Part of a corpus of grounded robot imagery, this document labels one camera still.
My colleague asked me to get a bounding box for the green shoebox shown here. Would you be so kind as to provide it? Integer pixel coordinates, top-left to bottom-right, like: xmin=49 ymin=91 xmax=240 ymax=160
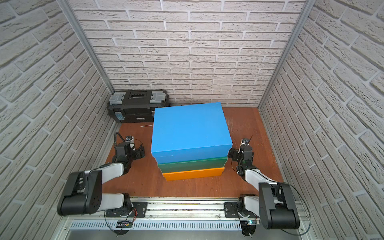
xmin=158 ymin=157 xmax=228 ymax=174

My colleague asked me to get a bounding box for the blue shoebox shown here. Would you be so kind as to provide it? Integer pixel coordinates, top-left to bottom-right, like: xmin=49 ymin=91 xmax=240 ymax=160
xmin=151 ymin=103 xmax=233 ymax=165

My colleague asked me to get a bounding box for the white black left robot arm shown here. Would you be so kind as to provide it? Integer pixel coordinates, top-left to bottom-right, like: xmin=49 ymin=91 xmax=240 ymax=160
xmin=57 ymin=132 xmax=145 ymax=217

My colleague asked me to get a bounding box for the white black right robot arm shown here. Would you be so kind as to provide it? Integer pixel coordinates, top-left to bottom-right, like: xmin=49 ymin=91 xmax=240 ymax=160
xmin=228 ymin=144 xmax=300 ymax=230

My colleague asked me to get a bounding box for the orange shoebox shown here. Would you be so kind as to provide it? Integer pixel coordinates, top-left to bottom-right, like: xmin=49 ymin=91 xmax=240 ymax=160
xmin=163 ymin=167 xmax=225 ymax=181

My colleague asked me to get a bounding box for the black plastic toolbox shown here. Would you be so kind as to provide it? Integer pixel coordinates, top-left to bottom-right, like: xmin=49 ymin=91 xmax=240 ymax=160
xmin=107 ymin=90 xmax=170 ymax=124

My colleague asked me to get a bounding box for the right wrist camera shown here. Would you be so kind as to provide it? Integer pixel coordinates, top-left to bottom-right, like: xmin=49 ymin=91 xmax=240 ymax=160
xmin=241 ymin=138 xmax=250 ymax=146

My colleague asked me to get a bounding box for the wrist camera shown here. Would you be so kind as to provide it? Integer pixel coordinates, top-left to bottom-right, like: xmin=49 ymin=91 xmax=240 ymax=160
xmin=241 ymin=138 xmax=250 ymax=146
xmin=125 ymin=136 xmax=134 ymax=143

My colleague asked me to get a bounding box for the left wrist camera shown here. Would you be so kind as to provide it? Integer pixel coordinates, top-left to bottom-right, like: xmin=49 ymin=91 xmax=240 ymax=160
xmin=125 ymin=136 xmax=134 ymax=143

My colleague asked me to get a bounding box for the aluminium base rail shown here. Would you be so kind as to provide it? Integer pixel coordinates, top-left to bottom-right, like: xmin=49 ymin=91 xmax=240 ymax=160
xmin=58 ymin=196 xmax=311 ymax=232

